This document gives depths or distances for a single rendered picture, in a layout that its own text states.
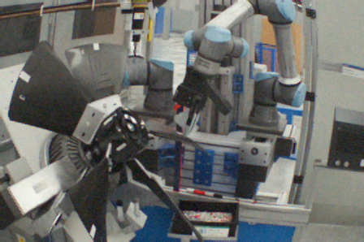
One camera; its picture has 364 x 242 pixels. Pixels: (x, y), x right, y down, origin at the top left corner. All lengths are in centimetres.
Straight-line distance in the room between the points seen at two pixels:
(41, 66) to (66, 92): 11
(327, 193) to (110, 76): 219
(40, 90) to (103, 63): 33
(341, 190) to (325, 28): 125
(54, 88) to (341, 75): 218
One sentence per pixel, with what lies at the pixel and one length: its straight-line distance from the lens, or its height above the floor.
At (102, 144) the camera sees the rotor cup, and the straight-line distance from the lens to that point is 103.
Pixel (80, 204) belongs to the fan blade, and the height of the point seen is 115.
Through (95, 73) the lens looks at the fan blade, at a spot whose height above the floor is 133.
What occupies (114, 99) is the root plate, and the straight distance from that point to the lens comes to 113.
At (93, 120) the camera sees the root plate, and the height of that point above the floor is 124.
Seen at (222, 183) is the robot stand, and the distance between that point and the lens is 196.
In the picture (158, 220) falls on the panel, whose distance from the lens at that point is 168.
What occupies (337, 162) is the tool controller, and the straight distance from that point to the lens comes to 136.
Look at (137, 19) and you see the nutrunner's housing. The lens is 109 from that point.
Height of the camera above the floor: 152
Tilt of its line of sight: 15 degrees down
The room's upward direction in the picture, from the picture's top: 3 degrees clockwise
